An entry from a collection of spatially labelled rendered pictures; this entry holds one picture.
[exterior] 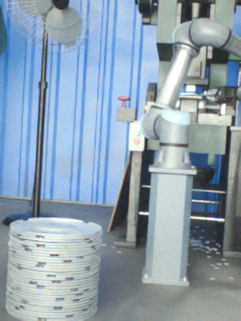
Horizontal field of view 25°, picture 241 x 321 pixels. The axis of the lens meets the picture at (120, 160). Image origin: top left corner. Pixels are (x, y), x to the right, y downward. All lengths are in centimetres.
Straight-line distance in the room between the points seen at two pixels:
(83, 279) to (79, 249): 9
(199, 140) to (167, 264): 82
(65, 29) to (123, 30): 109
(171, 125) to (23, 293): 87
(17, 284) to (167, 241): 67
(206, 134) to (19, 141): 198
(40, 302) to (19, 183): 271
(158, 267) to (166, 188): 31
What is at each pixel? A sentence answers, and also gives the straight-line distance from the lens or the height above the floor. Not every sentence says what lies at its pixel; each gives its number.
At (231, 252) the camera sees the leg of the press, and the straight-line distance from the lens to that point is 271.
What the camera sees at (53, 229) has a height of 27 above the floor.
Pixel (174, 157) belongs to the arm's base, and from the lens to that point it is 209.
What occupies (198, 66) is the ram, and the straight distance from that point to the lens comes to 287.
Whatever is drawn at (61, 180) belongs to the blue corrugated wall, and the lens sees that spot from 423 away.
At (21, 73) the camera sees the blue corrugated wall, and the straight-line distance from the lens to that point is 433.
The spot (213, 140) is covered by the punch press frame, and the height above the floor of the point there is 57.
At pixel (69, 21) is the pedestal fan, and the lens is 322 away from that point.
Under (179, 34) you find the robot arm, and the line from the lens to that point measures 235.
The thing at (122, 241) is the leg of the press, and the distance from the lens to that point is 273.
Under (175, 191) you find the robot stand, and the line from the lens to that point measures 209.
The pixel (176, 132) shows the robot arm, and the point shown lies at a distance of 210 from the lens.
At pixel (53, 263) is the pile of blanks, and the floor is 18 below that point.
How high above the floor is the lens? 58
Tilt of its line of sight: 3 degrees down
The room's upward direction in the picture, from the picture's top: 4 degrees clockwise
